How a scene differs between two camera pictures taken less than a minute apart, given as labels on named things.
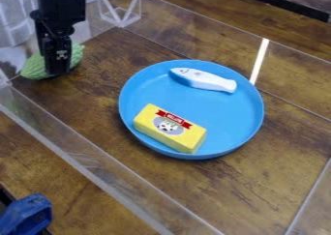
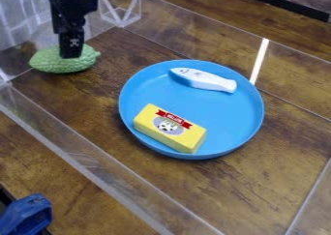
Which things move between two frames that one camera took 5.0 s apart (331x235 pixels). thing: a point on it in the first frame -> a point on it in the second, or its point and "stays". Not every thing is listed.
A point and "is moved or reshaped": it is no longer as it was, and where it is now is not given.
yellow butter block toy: x=181 y=132 stays
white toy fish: x=201 y=79 stays
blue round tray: x=229 y=115 stays
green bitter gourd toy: x=34 y=69 is moved or reshaped
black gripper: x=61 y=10 -> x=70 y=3
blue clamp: x=25 y=215 stays
